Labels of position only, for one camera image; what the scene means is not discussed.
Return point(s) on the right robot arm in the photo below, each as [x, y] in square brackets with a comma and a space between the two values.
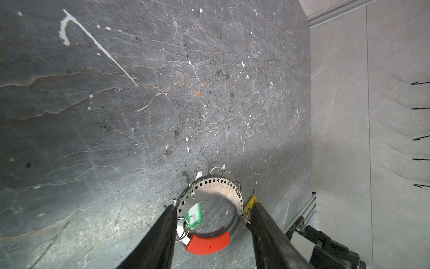
[320, 250]

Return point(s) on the yellow key tag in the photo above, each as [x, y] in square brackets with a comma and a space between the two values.
[248, 207]

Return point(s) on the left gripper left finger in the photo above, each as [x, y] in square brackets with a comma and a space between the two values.
[156, 249]

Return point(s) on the green key tag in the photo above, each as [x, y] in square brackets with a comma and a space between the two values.
[193, 217]

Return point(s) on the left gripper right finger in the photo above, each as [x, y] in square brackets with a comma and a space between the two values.
[272, 248]

